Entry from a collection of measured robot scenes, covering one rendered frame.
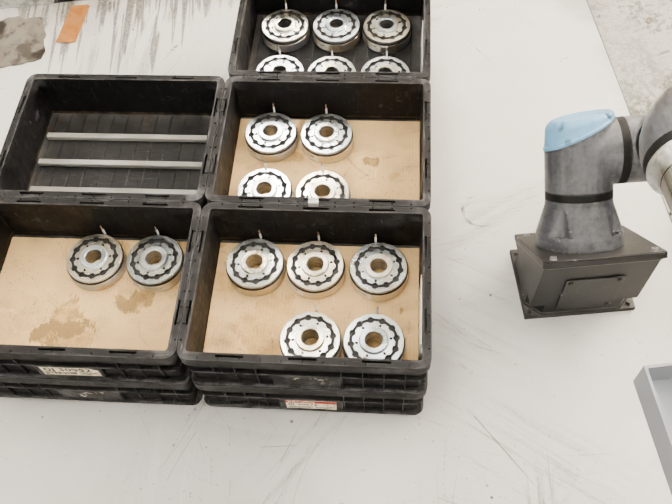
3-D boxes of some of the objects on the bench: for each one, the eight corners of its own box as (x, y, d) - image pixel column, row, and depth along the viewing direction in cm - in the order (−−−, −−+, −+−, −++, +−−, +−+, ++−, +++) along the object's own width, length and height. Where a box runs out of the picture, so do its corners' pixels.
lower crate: (424, 272, 151) (427, 240, 141) (423, 418, 136) (427, 395, 126) (225, 266, 154) (214, 234, 144) (203, 409, 139) (189, 385, 129)
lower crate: (225, 266, 154) (214, 234, 144) (203, 409, 139) (189, 385, 129) (33, 260, 157) (9, 229, 147) (-9, 399, 142) (-39, 375, 132)
